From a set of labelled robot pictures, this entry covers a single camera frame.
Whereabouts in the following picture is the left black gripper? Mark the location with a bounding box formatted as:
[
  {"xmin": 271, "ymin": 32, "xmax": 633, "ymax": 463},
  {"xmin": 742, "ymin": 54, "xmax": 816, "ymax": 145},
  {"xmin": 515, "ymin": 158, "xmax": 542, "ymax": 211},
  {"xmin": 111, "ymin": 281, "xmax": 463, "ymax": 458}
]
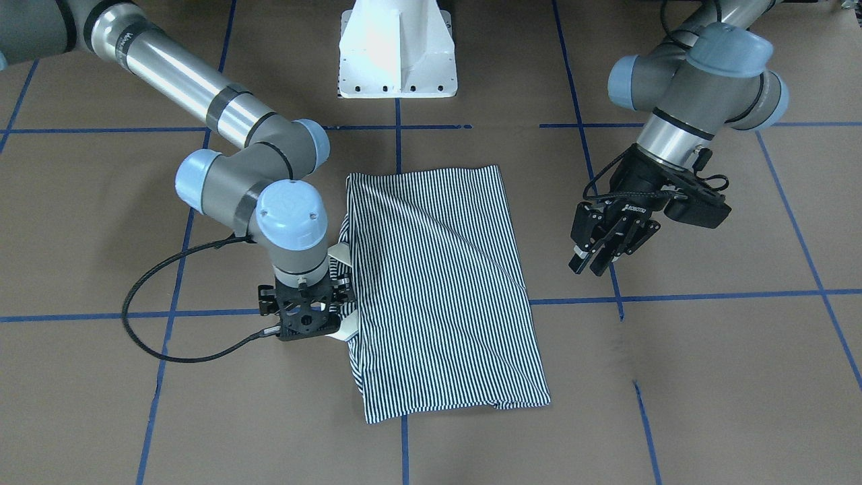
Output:
[{"xmin": 569, "ymin": 145, "xmax": 731, "ymax": 276}]

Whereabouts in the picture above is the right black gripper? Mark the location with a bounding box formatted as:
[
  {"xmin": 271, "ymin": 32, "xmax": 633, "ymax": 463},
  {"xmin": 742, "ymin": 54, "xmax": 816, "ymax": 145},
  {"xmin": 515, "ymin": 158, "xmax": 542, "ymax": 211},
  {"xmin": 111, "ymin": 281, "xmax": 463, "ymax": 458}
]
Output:
[{"xmin": 257, "ymin": 273, "xmax": 356, "ymax": 342}]

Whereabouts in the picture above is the blue white striped polo shirt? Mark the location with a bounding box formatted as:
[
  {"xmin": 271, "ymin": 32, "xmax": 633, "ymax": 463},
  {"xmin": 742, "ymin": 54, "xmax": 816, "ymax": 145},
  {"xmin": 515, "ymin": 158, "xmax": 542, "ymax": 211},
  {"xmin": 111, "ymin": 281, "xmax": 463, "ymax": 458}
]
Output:
[{"xmin": 339, "ymin": 165, "xmax": 551, "ymax": 424}]

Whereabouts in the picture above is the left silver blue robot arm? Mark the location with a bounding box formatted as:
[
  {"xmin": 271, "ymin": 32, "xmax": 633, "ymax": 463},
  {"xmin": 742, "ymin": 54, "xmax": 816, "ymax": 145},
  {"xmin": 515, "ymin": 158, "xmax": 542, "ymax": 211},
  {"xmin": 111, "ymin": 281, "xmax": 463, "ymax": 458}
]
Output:
[{"xmin": 569, "ymin": 1, "xmax": 789, "ymax": 276}]

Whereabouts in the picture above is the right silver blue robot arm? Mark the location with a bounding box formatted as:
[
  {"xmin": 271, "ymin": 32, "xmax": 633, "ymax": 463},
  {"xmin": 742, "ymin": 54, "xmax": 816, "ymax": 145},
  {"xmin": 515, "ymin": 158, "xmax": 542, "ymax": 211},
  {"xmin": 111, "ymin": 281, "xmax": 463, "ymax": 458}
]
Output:
[{"xmin": 2, "ymin": 1, "xmax": 393, "ymax": 353}]

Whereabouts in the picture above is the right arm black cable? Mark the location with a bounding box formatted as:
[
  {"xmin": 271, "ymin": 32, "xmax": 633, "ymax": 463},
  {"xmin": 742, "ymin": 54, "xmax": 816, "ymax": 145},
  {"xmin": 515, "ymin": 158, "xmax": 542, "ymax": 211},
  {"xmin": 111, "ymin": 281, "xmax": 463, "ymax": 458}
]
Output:
[{"xmin": 121, "ymin": 233, "xmax": 284, "ymax": 364}]

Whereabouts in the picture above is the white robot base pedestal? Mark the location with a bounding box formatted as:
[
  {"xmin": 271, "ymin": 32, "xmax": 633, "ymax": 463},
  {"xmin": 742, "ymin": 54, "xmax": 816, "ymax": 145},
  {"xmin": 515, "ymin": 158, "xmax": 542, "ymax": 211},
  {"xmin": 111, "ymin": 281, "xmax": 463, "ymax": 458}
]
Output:
[{"xmin": 337, "ymin": 1, "xmax": 459, "ymax": 99}]

